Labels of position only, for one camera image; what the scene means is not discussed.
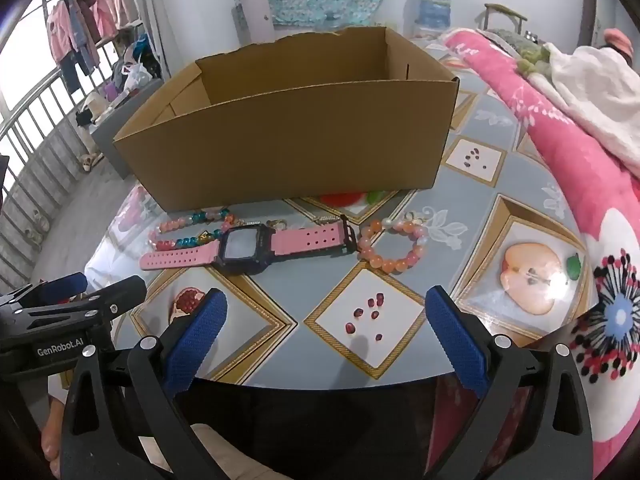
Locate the pile of clothes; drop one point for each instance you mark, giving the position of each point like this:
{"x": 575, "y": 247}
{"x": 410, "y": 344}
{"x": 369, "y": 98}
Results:
{"x": 137, "y": 55}

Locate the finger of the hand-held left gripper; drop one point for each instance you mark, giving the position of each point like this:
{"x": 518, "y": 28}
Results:
{"x": 65, "y": 284}
{"x": 120, "y": 290}

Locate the white blanket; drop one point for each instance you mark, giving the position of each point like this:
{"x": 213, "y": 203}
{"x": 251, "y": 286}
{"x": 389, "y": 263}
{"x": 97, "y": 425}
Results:
{"x": 600, "y": 90}

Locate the person's left hand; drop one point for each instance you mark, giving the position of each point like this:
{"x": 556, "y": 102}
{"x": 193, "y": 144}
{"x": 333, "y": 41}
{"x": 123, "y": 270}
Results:
{"x": 52, "y": 435}

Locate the brown cardboard box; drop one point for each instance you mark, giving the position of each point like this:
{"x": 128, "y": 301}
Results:
{"x": 280, "y": 150}

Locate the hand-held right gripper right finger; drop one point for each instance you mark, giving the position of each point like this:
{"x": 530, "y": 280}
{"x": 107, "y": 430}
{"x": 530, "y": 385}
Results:
{"x": 460, "y": 345}

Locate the pale pink board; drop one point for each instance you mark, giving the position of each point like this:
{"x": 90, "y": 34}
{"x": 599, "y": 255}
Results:
{"x": 256, "y": 15}

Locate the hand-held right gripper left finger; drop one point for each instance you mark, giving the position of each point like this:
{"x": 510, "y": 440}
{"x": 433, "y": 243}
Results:
{"x": 200, "y": 340}

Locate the grey cabinet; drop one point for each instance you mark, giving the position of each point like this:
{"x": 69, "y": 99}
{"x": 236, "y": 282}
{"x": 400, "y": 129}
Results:
{"x": 110, "y": 130}

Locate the olive green cloth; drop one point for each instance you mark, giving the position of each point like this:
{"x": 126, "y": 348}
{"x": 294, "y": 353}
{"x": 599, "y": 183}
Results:
{"x": 525, "y": 52}

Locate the wooden chair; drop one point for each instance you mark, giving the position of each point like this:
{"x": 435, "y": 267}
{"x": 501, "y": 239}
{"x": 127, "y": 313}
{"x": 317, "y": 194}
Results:
{"x": 502, "y": 10}

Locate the black cloth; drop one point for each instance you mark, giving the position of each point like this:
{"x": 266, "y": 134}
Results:
{"x": 325, "y": 425}

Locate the dark red cloth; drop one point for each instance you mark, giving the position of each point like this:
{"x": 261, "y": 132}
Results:
{"x": 450, "y": 410}

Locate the metal pot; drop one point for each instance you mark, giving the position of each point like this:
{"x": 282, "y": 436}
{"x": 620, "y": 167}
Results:
{"x": 531, "y": 36}

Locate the fruit print tablecloth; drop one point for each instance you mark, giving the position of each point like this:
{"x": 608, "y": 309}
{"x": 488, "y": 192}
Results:
{"x": 450, "y": 200}

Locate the row of hanging clothes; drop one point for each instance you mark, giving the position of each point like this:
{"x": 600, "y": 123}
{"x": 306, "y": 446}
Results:
{"x": 95, "y": 15}

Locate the white plastic bag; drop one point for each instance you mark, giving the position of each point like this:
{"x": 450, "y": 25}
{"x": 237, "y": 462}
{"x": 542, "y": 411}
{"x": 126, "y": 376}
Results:
{"x": 135, "y": 76}

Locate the metal balcony railing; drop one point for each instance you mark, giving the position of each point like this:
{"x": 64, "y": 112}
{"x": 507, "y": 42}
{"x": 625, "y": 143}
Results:
{"x": 35, "y": 180}

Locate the blue water jug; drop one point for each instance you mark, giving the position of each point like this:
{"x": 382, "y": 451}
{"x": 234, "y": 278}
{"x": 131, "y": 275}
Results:
{"x": 432, "y": 7}

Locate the pink floral blanket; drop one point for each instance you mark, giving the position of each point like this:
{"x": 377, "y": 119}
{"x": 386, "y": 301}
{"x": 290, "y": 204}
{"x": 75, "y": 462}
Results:
{"x": 565, "y": 160}

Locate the pair of slippers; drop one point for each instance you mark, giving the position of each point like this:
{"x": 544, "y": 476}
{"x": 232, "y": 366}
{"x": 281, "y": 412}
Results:
{"x": 90, "y": 162}

